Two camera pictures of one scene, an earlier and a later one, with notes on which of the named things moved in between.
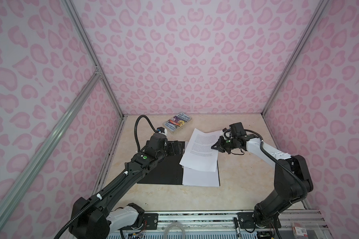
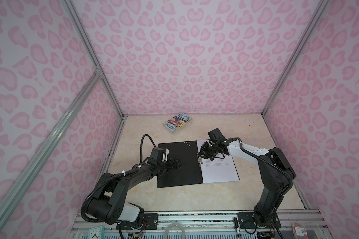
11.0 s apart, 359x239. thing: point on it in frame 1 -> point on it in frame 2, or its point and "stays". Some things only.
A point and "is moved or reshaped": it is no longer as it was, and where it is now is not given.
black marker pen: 237,228 stays
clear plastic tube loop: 174,223 stays
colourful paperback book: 177,122 stays
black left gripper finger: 174,148 -> 173,163
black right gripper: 219,147 -> 202,151
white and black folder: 169,172 is moved or reshaped
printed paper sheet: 199,153 -> 218,170
